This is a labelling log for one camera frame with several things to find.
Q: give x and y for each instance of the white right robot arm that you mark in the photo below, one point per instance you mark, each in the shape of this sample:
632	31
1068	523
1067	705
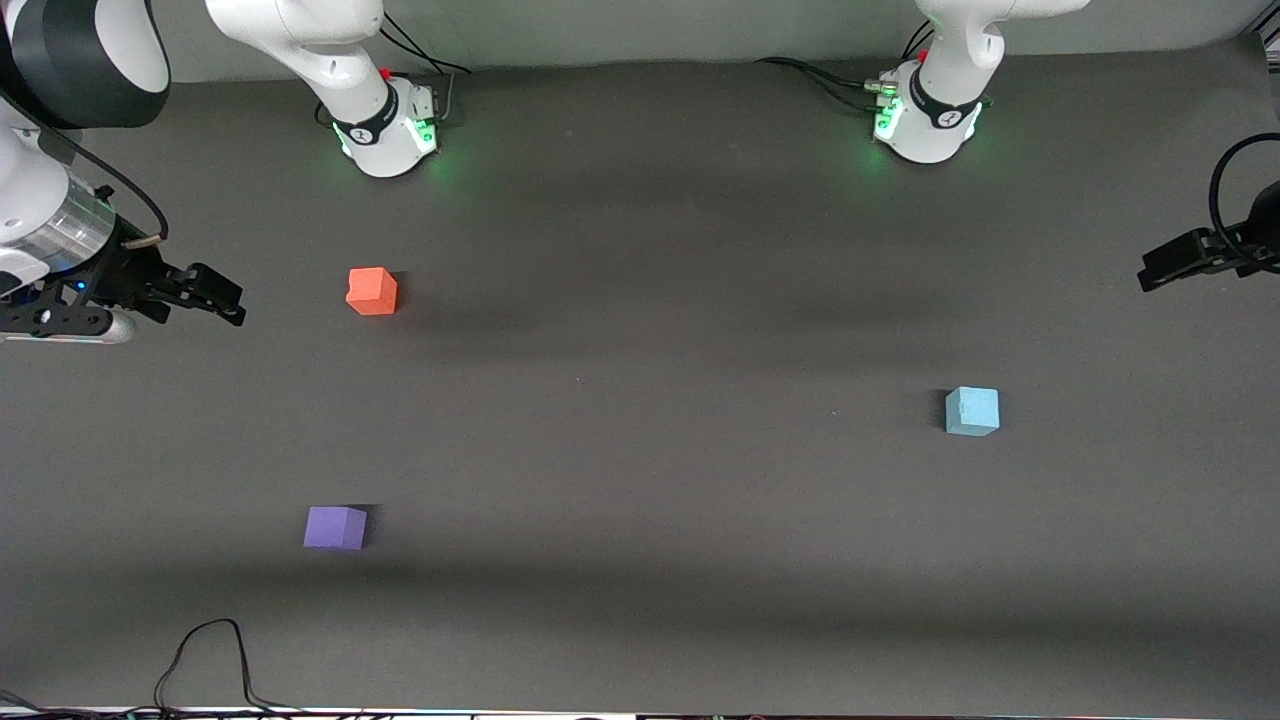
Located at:
300	40

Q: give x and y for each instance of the orange foam block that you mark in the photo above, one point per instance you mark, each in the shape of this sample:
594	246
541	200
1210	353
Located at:
371	292

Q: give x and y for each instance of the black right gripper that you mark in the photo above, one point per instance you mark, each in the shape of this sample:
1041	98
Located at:
122	275

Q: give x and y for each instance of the purple foam block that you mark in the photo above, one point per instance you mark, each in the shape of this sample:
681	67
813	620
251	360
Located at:
334	528

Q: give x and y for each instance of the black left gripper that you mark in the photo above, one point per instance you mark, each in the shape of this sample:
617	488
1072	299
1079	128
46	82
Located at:
1243	249

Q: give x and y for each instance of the light blue foam block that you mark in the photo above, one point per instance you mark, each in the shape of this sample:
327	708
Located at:
971	411

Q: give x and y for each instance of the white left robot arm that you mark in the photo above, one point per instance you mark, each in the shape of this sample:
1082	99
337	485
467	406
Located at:
945	90

